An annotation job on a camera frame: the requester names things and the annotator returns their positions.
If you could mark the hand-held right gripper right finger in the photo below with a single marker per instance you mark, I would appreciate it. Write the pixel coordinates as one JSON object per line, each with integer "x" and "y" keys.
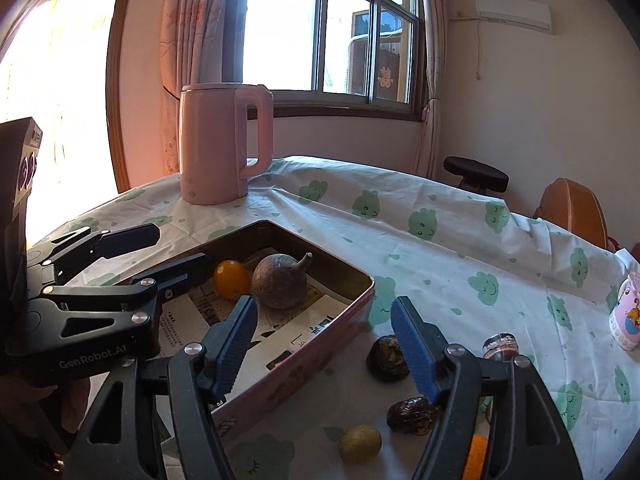
{"x": 412, "y": 350}

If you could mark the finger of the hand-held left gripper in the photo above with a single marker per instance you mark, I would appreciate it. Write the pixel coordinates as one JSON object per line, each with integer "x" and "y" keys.
{"x": 127, "y": 239}
{"x": 175, "y": 270}

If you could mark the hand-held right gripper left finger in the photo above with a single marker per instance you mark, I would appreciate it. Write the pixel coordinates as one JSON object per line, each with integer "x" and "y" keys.
{"x": 235, "y": 345}

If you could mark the pink metal tin box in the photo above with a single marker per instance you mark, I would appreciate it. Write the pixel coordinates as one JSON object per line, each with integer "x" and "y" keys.
{"x": 320, "y": 360}

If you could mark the orange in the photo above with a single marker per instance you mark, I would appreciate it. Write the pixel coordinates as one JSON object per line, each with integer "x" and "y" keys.
{"x": 475, "y": 460}
{"x": 231, "y": 280}

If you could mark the brown round fruit with stem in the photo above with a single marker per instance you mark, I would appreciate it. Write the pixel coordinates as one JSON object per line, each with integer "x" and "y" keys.
{"x": 277, "y": 282}

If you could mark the printed paper sheet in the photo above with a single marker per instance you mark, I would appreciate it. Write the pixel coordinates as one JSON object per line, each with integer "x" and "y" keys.
{"x": 310, "y": 325}

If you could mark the white tablecloth with green clouds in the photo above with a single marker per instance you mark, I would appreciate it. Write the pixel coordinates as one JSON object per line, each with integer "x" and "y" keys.
{"x": 450, "y": 270}

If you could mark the yellow-green lemon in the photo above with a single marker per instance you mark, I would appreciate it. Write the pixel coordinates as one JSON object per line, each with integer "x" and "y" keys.
{"x": 360, "y": 443}

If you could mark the pink electric kettle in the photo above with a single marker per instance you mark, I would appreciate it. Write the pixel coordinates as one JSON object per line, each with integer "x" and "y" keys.
{"x": 212, "y": 145}

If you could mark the black round stool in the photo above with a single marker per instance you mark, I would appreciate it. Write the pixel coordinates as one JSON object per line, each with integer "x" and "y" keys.
{"x": 475, "y": 170}

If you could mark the pink floral curtain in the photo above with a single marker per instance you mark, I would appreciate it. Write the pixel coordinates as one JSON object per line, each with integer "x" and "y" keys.
{"x": 192, "y": 35}

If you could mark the brown leather chair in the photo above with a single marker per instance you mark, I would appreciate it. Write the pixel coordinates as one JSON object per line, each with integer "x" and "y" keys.
{"x": 575, "y": 210}

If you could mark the pink cartoon cup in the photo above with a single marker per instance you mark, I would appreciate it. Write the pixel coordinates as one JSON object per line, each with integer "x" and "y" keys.
{"x": 627, "y": 315}

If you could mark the sliding glass window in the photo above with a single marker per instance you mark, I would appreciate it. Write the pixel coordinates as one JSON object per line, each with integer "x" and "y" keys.
{"x": 320, "y": 35}

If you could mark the beige curtain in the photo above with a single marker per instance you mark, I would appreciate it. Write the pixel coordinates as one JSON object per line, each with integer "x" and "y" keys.
{"x": 432, "y": 60}

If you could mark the white air conditioner pipe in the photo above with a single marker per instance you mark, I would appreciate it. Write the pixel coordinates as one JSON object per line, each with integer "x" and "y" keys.
{"x": 480, "y": 52}

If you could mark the white air conditioner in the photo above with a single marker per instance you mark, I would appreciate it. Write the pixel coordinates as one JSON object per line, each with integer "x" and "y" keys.
{"x": 515, "y": 12}

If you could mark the wooden door frame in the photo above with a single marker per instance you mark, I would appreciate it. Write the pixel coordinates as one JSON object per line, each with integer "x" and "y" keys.
{"x": 116, "y": 85}

